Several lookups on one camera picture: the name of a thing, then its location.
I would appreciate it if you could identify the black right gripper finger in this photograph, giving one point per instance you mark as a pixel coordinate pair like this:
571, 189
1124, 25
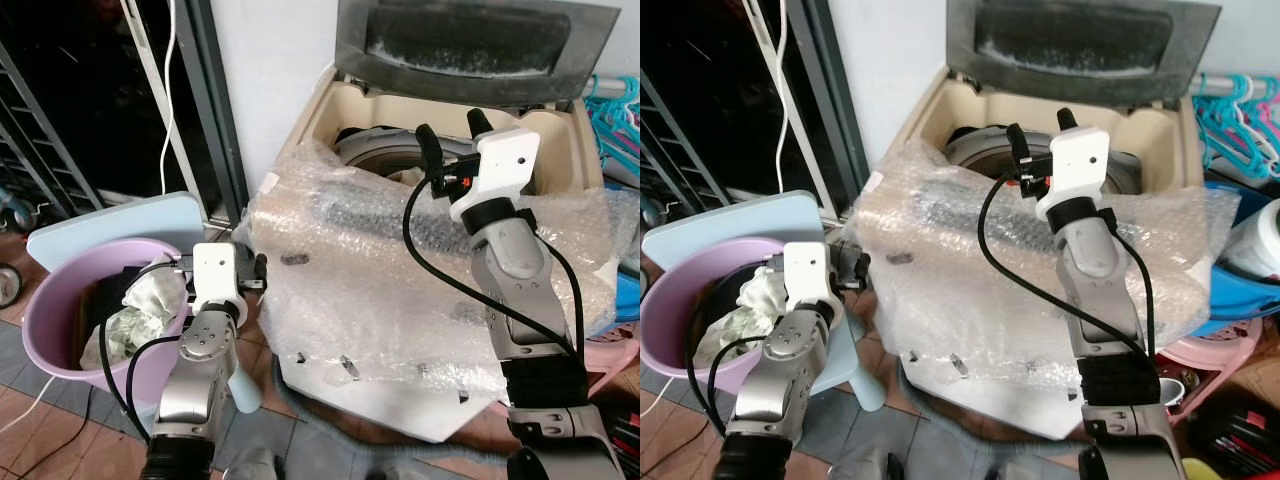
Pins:
429, 145
1017, 143
1067, 122
479, 124

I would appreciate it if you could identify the white green garment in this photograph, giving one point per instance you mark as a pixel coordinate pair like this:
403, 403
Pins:
140, 320
745, 300

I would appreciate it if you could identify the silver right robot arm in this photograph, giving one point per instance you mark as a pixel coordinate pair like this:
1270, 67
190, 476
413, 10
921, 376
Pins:
515, 300
1100, 300

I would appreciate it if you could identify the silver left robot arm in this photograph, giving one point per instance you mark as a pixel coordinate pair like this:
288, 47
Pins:
195, 385
790, 385

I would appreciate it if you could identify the teal plastic clothes hangers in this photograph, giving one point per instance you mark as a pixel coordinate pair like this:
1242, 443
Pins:
610, 120
1235, 120

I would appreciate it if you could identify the beige top-load washing machine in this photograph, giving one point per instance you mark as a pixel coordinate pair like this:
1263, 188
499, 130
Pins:
1040, 400
440, 405

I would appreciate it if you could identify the dark grey washer lid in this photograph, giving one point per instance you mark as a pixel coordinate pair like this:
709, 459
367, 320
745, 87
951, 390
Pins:
1080, 35
470, 35

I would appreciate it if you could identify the clear bubble wrap sheet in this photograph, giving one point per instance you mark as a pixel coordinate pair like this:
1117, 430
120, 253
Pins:
350, 280
960, 280

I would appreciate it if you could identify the dark garment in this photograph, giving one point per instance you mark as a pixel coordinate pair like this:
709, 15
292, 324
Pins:
115, 295
722, 300

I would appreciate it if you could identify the light blue plastic stool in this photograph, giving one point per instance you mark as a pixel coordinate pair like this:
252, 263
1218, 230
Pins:
730, 215
110, 220

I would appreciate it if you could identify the dark metal rack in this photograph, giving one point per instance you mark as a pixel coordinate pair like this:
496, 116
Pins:
40, 130
665, 140

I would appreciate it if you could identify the pink plastic laundry basin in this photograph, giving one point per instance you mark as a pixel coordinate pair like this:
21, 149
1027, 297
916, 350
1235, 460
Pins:
665, 335
50, 335

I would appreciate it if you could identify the blue plastic basin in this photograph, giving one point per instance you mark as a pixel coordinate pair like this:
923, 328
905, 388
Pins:
625, 295
1235, 300

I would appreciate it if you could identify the white plastic jug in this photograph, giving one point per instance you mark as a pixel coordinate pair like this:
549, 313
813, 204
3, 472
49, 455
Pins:
1258, 240

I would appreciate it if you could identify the pink plastic stool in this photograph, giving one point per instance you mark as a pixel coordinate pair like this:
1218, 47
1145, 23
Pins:
1215, 355
612, 355

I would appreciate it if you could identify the black small wheel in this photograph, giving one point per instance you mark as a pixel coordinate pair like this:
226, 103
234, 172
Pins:
8, 287

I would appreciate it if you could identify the red black tool pile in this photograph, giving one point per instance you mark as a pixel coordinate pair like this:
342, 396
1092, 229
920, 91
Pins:
1240, 440

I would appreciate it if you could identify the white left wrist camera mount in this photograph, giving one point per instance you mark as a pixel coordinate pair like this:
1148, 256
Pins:
806, 275
214, 275

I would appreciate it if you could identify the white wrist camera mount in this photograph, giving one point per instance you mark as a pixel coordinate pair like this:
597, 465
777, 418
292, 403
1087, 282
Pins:
500, 165
214, 275
1075, 165
806, 275

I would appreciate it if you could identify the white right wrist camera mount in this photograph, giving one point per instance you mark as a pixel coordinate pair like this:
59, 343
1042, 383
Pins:
500, 165
1075, 165

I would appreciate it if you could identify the dark grey door frame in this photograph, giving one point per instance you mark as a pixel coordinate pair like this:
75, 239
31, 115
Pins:
825, 110
215, 110

